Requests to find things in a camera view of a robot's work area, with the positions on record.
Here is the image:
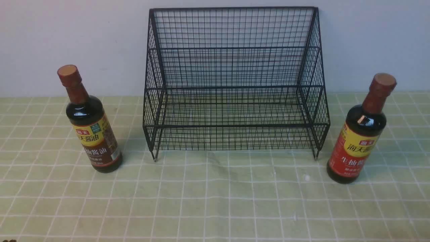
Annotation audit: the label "brown label soy sauce bottle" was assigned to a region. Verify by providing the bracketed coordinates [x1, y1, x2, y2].
[57, 65, 123, 173]

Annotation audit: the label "red label soy sauce bottle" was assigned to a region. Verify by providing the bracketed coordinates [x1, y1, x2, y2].
[327, 73, 397, 184]

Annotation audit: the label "green checkered tablecloth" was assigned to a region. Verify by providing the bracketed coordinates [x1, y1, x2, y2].
[0, 92, 430, 242]

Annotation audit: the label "black wire mesh rack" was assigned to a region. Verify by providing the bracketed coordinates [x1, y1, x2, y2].
[142, 6, 331, 160]

